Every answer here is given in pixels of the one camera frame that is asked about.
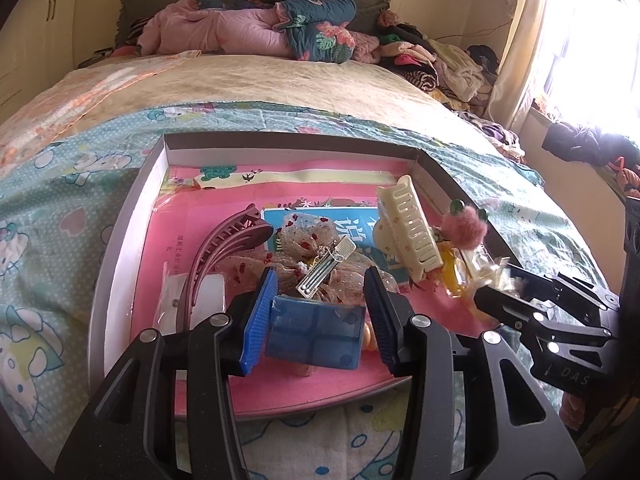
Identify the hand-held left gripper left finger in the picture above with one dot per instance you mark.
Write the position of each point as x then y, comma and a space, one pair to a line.
260, 322

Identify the dark floral quilt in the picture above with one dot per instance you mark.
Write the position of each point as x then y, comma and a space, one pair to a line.
320, 30

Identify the clear hair claw clip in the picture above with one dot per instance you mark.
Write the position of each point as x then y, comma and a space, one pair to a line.
487, 270

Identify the dark clothes on windowsill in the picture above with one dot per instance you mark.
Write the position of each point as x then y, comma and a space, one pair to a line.
585, 142

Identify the cream curtain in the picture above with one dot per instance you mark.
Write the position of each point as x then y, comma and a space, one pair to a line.
530, 35

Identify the blue plastic compartment box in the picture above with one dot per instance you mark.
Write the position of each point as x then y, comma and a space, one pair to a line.
320, 330

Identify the cream wardrobe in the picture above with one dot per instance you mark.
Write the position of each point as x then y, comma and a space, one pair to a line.
30, 35

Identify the shallow grey cardboard box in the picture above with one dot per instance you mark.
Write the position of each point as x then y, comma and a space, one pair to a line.
125, 260

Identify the clear plastic packet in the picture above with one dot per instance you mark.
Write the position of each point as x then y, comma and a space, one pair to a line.
210, 290

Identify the small orange hair accessory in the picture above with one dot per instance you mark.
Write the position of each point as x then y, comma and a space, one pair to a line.
371, 340

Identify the bright window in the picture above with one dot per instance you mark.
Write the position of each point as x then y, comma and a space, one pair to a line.
600, 35

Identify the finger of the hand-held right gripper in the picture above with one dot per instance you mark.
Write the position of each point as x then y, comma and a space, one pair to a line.
505, 305
565, 285

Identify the yellow hair clip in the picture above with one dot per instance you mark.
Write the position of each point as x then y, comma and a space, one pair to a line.
452, 276

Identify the pink quilt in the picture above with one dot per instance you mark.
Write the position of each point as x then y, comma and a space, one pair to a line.
240, 35

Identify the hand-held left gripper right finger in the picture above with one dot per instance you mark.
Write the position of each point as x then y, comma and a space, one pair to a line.
381, 325

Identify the pile of folded quilts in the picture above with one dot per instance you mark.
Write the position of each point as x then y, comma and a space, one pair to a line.
145, 2

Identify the maroon banana hair clip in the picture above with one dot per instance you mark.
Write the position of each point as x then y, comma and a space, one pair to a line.
220, 245

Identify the sheer dotted bow hair clip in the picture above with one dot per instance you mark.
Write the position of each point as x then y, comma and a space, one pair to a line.
300, 240

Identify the pile of clothes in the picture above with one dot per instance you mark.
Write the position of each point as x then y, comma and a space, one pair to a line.
450, 65

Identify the cream hair claw clip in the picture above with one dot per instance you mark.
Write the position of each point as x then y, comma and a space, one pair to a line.
410, 230

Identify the beige bed cover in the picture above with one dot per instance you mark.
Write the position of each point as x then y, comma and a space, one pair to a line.
250, 85

